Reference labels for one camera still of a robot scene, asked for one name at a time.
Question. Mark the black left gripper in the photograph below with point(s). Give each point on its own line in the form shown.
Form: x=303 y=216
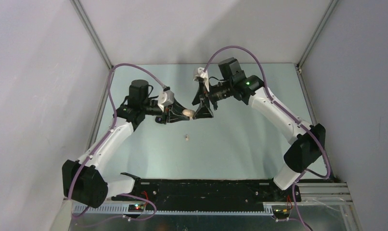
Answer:
x=169 y=115

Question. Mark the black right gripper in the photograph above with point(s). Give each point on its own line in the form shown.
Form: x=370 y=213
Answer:
x=203 y=111

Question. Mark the beige square earbud case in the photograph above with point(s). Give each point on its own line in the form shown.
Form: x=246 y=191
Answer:
x=188 y=112

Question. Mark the black glossy earbud charging case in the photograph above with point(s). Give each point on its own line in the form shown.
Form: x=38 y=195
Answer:
x=160 y=120

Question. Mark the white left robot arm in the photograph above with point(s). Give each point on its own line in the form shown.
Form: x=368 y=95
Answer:
x=86 y=180

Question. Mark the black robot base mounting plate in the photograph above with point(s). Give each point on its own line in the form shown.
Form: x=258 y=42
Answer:
x=213 y=195

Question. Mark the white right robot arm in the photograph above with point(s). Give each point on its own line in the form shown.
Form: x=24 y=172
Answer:
x=306 y=140

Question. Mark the left green circuit board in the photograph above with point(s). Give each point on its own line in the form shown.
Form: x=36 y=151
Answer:
x=138 y=208

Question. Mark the green circuit board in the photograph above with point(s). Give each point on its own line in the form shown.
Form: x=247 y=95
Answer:
x=282 y=211
x=138 y=208

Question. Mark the right green circuit board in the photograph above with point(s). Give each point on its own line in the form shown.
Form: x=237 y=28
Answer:
x=282 y=211

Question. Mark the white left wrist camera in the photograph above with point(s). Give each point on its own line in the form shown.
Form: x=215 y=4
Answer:
x=165 y=99

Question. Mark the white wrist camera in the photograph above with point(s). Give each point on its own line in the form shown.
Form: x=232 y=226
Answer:
x=165 y=99
x=201 y=75

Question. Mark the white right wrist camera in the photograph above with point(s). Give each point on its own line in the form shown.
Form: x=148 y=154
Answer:
x=201 y=75

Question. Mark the right aluminium frame post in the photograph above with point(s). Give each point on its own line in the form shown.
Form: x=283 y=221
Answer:
x=317 y=32

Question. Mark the aluminium frame post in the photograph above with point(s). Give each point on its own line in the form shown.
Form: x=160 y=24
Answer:
x=91 y=31
x=317 y=32

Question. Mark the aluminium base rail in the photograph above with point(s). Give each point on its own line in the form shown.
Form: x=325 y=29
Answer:
x=324 y=194

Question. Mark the left aluminium frame post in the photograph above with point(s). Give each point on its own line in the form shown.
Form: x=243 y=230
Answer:
x=91 y=31

